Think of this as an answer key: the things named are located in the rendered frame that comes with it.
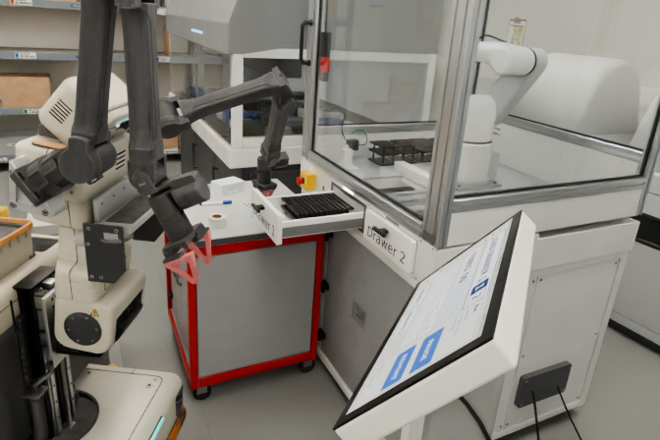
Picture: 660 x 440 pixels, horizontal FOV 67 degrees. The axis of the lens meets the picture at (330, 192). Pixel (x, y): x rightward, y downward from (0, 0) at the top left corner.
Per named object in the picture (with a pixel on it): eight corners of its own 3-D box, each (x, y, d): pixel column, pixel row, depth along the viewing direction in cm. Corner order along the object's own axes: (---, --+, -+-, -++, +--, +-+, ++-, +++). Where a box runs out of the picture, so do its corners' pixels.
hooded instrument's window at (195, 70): (230, 147, 252) (230, 55, 237) (171, 92, 402) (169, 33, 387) (417, 138, 301) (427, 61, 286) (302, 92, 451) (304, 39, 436)
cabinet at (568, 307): (401, 494, 176) (431, 295, 149) (292, 331, 262) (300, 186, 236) (585, 418, 216) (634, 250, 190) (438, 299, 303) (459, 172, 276)
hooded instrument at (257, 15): (228, 306, 279) (228, -44, 221) (172, 196, 435) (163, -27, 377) (409, 273, 331) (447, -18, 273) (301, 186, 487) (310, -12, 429)
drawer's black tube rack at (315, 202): (298, 231, 178) (299, 214, 176) (280, 213, 193) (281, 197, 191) (353, 224, 187) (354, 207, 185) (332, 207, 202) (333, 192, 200)
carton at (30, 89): (1, 108, 456) (-4, 77, 446) (5, 102, 482) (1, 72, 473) (52, 107, 473) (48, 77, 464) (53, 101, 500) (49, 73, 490)
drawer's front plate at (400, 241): (408, 274, 157) (412, 242, 153) (362, 237, 181) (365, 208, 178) (412, 273, 158) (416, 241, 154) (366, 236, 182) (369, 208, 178)
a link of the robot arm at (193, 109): (286, 57, 157) (299, 82, 154) (286, 83, 170) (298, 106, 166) (144, 100, 147) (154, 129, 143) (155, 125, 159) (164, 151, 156)
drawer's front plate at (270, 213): (277, 246, 170) (278, 215, 166) (250, 214, 194) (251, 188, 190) (282, 245, 170) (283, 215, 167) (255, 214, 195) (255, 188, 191)
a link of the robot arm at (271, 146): (270, 78, 164) (283, 104, 160) (286, 75, 166) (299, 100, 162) (257, 147, 201) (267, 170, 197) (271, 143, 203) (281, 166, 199)
